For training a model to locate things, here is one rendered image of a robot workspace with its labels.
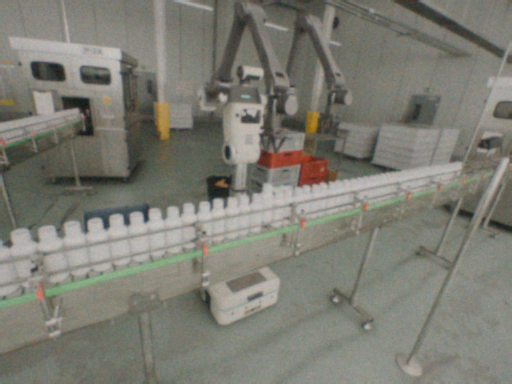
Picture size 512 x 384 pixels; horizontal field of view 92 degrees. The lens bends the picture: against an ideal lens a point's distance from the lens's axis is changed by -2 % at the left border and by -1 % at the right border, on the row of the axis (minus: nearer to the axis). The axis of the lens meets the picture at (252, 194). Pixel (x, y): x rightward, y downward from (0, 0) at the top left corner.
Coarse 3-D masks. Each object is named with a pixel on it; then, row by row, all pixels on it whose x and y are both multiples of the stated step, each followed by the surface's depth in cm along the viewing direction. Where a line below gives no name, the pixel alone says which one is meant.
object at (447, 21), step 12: (396, 0) 381; (408, 0) 376; (420, 0) 374; (468, 0) 439; (420, 12) 417; (432, 12) 412; (444, 12) 416; (444, 24) 463; (456, 24) 456; (468, 36) 517; (480, 36) 510; (492, 48) 589; (504, 48) 592
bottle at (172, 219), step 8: (168, 208) 87; (176, 208) 88; (168, 216) 86; (176, 216) 87; (168, 224) 86; (176, 224) 86; (168, 232) 87; (176, 232) 87; (168, 240) 88; (176, 240) 88; (168, 248) 89; (176, 248) 90
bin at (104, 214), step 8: (104, 208) 129; (112, 208) 131; (120, 208) 133; (128, 208) 135; (136, 208) 137; (144, 208) 140; (88, 216) 126; (96, 216) 128; (104, 216) 130; (128, 216) 137; (144, 216) 142; (104, 224) 131; (128, 224) 138; (112, 320) 96
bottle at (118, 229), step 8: (112, 216) 79; (120, 216) 79; (112, 224) 77; (120, 224) 78; (112, 232) 77; (120, 232) 78; (128, 240) 81; (112, 248) 79; (120, 248) 79; (128, 248) 82; (112, 256) 80; (120, 264) 81
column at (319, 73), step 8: (328, 8) 896; (328, 16) 900; (328, 24) 922; (328, 32) 934; (328, 40) 940; (320, 64) 960; (320, 72) 977; (320, 80) 995; (320, 88) 1002; (312, 96) 1014; (312, 104) 1020
